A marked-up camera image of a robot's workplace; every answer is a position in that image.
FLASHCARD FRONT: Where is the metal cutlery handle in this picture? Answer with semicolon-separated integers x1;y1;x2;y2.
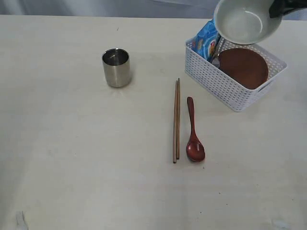
211;37;224;68

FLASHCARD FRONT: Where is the grey ceramic bowl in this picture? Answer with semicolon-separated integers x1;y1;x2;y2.
213;0;282;45

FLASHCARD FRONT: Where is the blue snack packet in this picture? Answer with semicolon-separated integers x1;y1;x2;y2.
192;19;220;61

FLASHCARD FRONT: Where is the stainless steel cup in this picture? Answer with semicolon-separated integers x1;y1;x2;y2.
102;48;132;88

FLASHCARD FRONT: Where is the brown wooden plate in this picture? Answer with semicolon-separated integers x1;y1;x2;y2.
218;48;269;90

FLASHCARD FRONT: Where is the white perforated plastic basket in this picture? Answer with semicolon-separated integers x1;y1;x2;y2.
185;38;287;112

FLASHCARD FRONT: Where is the wooden chopstick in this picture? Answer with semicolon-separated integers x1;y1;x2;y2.
176;78;180;160
173;81;178;164

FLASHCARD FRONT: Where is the dark red wooden spoon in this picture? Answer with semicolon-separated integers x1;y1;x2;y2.
186;97;205;162

